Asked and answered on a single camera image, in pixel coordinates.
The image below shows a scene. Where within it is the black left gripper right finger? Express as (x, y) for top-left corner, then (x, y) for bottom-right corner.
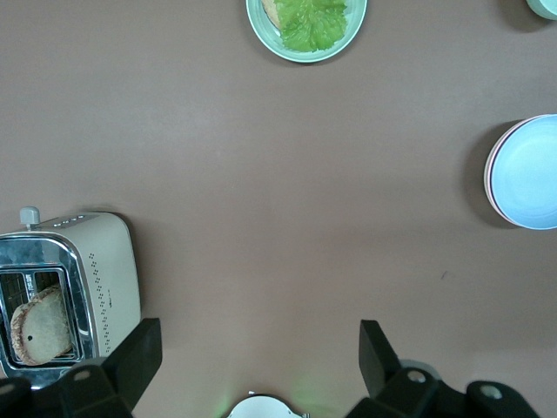
(347, 319), (469, 418)

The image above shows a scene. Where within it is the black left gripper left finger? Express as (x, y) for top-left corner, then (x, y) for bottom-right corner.
(56, 317), (164, 418)

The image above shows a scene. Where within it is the wide pink bowl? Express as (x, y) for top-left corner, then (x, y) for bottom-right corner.
(482, 116), (557, 231)

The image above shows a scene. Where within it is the wide blue bowl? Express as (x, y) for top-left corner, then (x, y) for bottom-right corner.
(486, 114), (557, 231)

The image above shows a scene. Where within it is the beige and chrome toaster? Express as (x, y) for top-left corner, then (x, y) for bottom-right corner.
(0, 206), (143, 384)

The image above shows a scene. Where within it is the toast slice with dark crust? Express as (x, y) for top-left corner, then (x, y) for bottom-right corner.
(10, 285), (73, 366)

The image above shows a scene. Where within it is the brown table cover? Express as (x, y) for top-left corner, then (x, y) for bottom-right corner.
(0, 0), (557, 418)

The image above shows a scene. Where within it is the pale green plate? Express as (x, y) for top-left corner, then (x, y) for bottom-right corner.
(245, 0), (369, 64)

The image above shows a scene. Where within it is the green lettuce leaf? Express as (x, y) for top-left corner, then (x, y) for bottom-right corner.
(272, 0), (349, 54)

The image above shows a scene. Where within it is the brown bread slice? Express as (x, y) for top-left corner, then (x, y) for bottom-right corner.
(260, 0), (284, 28)

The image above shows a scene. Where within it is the small deep green bowl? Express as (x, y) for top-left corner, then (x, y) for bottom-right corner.
(525, 0), (557, 21)

